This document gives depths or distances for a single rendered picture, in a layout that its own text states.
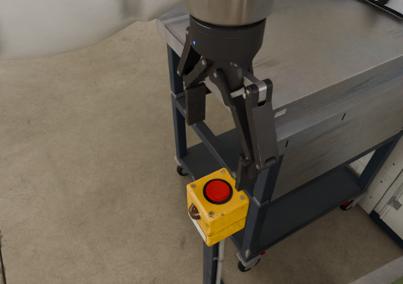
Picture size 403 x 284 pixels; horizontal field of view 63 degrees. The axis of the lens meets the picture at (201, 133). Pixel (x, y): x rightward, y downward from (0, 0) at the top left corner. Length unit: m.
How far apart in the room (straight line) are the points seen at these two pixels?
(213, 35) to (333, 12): 0.94
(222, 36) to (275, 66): 0.61
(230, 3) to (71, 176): 1.59
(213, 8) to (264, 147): 0.15
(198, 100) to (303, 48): 0.58
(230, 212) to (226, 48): 0.31
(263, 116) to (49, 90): 2.08
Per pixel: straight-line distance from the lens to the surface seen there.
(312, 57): 0.98
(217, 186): 0.56
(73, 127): 2.03
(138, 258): 1.50
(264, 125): 0.34
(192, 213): 0.56
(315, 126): 0.78
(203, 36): 0.32
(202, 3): 0.30
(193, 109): 0.49
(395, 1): 1.27
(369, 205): 1.71
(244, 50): 0.33
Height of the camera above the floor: 1.37
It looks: 47 degrees down
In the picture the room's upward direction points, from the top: straight up
